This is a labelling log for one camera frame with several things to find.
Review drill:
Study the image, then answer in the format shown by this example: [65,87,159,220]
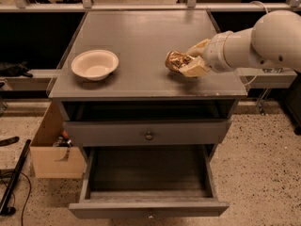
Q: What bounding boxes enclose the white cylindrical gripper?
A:
[180,31,234,77]

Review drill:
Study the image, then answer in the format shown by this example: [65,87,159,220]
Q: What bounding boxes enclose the crushed orange metallic can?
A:
[165,51,194,73]

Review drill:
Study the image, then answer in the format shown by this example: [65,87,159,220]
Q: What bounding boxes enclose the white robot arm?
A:
[180,10,301,77]

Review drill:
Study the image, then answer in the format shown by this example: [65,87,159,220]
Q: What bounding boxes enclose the closed grey upper drawer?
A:
[63,120,231,147]

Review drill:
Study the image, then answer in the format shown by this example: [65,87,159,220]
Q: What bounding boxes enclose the grey wooden drawer cabinet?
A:
[46,9,248,162]

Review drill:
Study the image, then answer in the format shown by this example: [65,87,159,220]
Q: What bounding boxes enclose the round metal drawer knob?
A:
[145,132,153,140]

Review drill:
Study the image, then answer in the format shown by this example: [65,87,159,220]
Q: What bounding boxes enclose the open grey lower drawer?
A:
[69,145,229,218]

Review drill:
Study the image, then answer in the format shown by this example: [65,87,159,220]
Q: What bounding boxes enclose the white paper bowl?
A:
[71,50,119,81]

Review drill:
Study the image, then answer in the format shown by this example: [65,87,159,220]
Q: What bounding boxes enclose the items inside cardboard box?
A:
[53,130,73,147]

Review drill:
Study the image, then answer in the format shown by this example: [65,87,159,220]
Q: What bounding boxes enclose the black bag on ledge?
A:
[0,61,33,77]

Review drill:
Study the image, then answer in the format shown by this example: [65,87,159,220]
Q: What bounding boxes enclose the brown cardboard box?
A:
[30,103,86,179]

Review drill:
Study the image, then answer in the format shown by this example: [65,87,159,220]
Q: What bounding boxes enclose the black flat tool on floor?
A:
[0,137,20,147]

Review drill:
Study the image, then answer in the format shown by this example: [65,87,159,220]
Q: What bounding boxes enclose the black stand pole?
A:
[0,139,31,216]

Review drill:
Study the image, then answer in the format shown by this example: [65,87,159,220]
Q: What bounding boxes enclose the metal railing frame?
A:
[0,0,301,12]

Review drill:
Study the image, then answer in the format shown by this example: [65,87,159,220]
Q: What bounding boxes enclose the black cable on floor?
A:
[0,169,33,226]

